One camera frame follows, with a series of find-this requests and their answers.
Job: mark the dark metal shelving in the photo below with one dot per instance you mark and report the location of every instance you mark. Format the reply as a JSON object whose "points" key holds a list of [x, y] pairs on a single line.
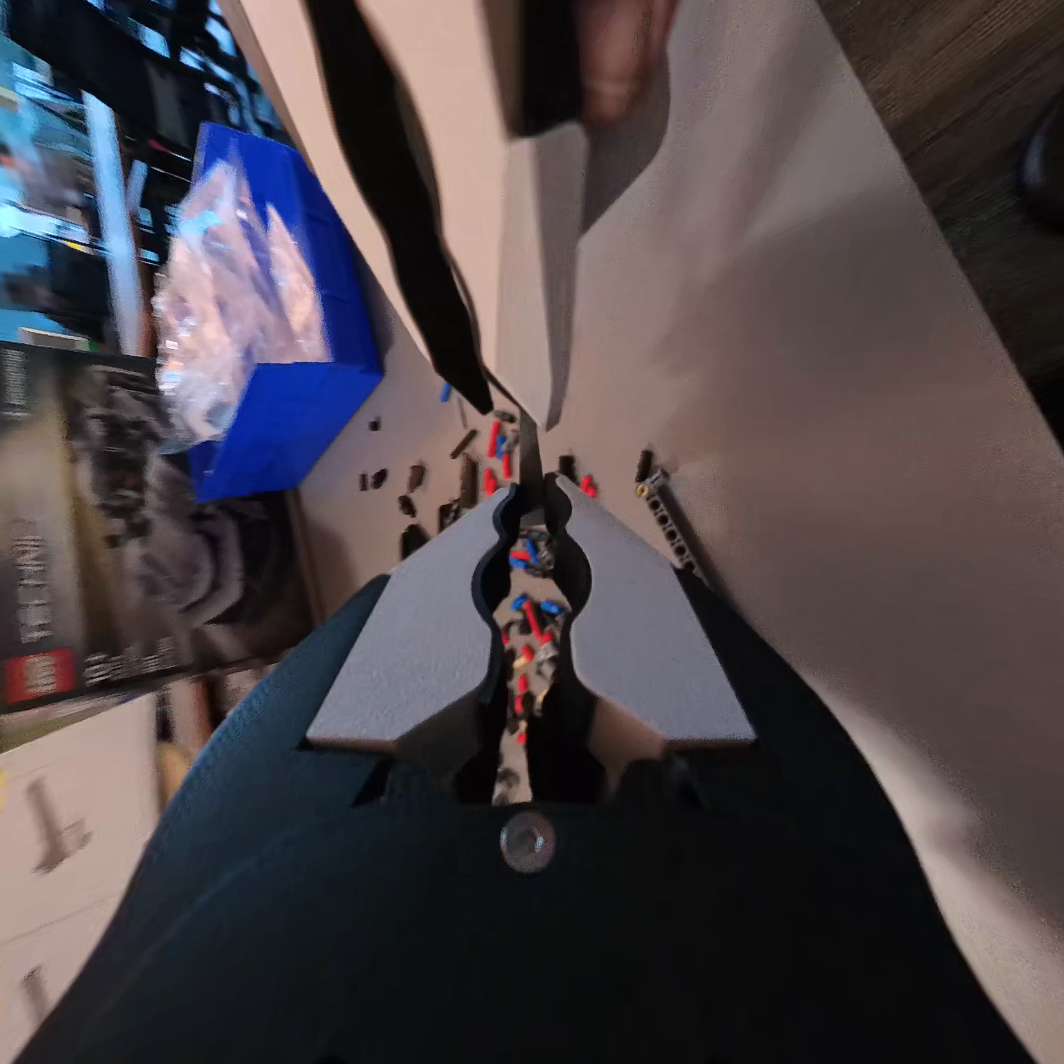
{"points": [[150, 100]]}

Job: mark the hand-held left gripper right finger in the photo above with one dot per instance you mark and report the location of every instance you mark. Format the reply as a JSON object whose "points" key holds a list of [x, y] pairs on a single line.
{"points": [[657, 657]]}

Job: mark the clear plastic bags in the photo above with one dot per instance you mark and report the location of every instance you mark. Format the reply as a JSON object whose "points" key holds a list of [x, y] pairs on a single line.
{"points": [[241, 283]]}

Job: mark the pile of lego pieces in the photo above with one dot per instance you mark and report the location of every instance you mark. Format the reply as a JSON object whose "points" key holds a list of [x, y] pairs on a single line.
{"points": [[496, 436]]}

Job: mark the long grey lego beam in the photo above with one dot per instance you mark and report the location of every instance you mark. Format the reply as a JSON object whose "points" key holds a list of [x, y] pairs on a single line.
{"points": [[672, 519]]}

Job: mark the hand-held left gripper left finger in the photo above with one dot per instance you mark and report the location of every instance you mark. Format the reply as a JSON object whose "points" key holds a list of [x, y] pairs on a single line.
{"points": [[407, 657]]}

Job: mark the short dark grey lego beam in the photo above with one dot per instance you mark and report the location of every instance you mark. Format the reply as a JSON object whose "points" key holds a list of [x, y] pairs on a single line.
{"points": [[530, 465]]}

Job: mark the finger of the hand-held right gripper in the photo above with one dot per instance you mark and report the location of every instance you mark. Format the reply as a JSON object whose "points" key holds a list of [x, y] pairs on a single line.
{"points": [[399, 208], [540, 274]]}

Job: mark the white cabinet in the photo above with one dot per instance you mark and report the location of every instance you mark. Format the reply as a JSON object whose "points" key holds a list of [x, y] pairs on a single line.
{"points": [[66, 831]]}

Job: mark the dark lego set box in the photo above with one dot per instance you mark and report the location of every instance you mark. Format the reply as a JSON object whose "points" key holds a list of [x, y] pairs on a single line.
{"points": [[125, 540]]}

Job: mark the blue plastic bin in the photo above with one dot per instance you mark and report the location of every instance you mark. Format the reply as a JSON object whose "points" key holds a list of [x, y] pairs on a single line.
{"points": [[283, 432]]}

